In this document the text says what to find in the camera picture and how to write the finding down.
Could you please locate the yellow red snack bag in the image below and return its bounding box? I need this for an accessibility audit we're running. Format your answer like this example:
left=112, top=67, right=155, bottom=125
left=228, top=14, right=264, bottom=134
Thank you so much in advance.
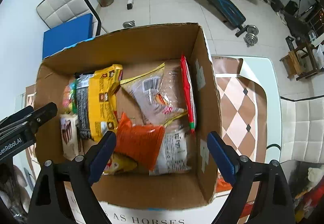
left=88, top=64, right=123, bottom=142

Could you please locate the orange triangular snack packet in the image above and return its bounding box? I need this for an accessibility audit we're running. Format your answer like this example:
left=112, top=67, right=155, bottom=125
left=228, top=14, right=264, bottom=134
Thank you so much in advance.
left=114, top=113, right=165, bottom=171

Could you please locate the cardboard box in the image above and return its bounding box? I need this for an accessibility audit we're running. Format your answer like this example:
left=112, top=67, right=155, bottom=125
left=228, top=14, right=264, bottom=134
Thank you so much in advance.
left=34, top=23, right=221, bottom=210

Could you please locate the yellow dotted bread packet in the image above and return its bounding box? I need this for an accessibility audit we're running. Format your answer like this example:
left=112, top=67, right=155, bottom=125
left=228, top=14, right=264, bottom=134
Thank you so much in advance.
left=120, top=63, right=187, bottom=126

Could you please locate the red silver spicy strip packet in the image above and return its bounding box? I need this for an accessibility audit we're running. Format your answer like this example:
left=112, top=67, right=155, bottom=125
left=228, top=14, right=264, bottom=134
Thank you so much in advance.
left=180, top=54, right=197, bottom=133

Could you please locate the white gloved hand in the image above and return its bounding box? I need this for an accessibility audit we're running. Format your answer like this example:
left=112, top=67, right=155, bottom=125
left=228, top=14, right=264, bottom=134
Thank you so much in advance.
left=1, top=164, right=31, bottom=223

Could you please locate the small red flat packet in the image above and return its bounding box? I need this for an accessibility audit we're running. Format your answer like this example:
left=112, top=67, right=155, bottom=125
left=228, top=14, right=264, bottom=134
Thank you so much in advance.
left=239, top=201, right=254, bottom=219

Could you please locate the white chocolate wafer packet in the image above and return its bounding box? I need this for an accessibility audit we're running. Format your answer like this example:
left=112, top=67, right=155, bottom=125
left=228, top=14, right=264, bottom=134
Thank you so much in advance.
left=60, top=114, right=84, bottom=161

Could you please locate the colourful candy packet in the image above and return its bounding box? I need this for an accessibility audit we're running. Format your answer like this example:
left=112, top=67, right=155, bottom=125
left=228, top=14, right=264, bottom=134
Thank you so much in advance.
left=62, top=80, right=77, bottom=115

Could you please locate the white sofa cushion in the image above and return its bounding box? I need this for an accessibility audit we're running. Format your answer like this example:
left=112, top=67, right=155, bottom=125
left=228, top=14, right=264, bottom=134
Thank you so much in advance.
left=280, top=95, right=323, bottom=164

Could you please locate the black striped snack packet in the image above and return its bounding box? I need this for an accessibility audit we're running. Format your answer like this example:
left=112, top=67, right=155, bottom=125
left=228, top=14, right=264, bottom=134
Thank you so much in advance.
left=76, top=74, right=93, bottom=139

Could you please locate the panda yellow snack packet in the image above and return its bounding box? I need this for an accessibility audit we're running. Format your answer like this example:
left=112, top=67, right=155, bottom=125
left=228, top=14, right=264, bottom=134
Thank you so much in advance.
left=102, top=153, right=137, bottom=176

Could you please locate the patterned table mat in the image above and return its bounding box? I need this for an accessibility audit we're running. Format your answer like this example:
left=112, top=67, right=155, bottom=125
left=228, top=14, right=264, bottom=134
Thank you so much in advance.
left=15, top=55, right=269, bottom=224

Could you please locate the blue mat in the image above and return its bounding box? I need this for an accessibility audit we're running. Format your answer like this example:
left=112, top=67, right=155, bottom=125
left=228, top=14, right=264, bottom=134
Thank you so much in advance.
left=42, top=13, right=93, bottom=59

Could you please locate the clear bread packet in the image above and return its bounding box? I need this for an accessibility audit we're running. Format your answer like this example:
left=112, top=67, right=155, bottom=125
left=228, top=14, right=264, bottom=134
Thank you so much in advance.
left=149, top=121, right=191, bottom=176

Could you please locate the white cushioned chair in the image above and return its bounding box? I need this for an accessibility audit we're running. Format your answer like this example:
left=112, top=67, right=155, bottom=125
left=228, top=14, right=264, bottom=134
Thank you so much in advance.
left=36, top=0, right=106, bottom=36

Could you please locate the wooden stool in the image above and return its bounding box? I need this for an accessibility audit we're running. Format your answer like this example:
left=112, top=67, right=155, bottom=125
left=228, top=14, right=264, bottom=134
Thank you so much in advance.
left=279, top=43, right=323, bottom=81

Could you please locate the dumbbell behind box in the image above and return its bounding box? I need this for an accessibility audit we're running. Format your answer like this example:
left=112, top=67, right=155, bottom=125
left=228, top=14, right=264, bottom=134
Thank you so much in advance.
left=123, top=20, right=136, bottom=29

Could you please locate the dumbbell near bench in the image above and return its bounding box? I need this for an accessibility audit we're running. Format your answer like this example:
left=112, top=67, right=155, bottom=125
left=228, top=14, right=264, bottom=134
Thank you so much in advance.
left=244, top=25, right=259, bottom=47

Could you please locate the black cable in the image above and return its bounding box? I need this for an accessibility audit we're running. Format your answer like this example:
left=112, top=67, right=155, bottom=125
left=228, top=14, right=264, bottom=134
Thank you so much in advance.
left=265, top=94, right=324, bottom=153

